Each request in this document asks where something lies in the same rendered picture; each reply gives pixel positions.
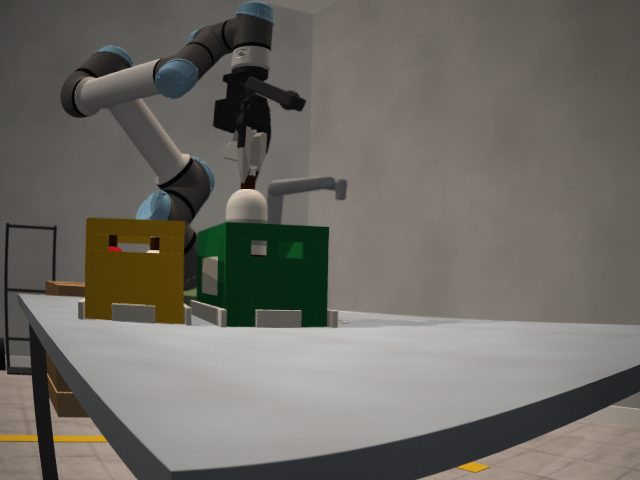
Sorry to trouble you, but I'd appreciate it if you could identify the white bottle with grey label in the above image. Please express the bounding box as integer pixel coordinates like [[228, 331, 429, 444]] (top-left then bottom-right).
[[226, 170, 268, 257]]

